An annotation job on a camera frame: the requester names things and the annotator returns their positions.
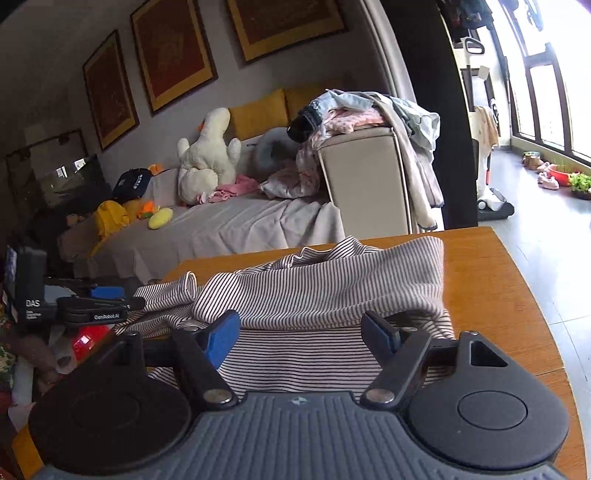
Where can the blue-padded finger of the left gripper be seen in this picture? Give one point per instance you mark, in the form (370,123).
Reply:
(107,292)

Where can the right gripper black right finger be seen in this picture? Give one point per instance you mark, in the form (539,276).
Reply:
(401,354)

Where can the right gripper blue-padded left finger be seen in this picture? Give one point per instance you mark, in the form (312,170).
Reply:
(198,355)

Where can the grey striped knit garment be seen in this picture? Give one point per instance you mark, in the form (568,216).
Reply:
(301,314)

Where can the pile of clothes on armrest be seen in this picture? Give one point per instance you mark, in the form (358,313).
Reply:
(371,155)

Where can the red glossy case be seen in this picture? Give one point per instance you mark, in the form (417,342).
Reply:
(85,339)

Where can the yellow plush toy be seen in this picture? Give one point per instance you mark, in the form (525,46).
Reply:
(111,217)

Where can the orange plush toy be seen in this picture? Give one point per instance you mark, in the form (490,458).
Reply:
(147,210)

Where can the glass aquarium tank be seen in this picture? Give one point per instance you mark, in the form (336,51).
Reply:
(56,172)

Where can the dark blue cap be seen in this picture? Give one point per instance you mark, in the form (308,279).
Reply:
(131,185)

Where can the white vacuum cleaner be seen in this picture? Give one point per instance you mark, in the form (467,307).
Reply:
(491,204)

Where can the white plush duck toy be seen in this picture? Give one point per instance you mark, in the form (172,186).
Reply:
(209,162)

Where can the pink cloth on sofa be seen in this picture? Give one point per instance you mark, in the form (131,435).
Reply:
(243,185)

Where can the grey covered sofa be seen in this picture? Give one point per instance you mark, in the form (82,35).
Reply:
(244,224)

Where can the framed red picture left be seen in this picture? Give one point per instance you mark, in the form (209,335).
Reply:
(108,91)

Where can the framed red picture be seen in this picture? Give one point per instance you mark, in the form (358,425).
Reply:
(172,50)
(108,91)
(264,27)

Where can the grey neck pillow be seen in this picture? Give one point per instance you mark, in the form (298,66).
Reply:
(272,152)

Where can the red basin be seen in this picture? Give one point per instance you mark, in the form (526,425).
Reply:
(561,173)

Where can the green plants tray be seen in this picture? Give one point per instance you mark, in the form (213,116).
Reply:
(580,185)

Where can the framed red picture middle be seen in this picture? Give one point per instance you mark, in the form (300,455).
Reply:
(172,50)

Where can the yellow cushion left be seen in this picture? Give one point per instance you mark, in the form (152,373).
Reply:
(257,117)

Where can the yellow cushion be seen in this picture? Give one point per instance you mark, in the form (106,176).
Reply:
(257,117)
(298,97)

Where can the yellow cushion right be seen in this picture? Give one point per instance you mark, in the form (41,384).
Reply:
(298,97)

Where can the framed red picture right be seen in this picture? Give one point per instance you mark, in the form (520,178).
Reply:
(264,27)

